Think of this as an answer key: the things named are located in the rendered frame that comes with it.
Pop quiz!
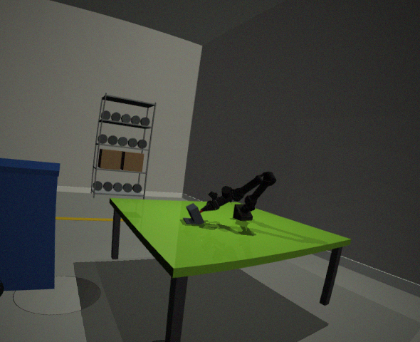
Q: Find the grey sloped panel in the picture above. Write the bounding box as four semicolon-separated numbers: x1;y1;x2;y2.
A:
183;203;204;224

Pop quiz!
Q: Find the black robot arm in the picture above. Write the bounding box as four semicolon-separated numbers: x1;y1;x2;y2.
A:
208;172;276;214

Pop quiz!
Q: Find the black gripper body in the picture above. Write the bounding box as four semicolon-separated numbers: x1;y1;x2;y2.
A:
208;197;225;210

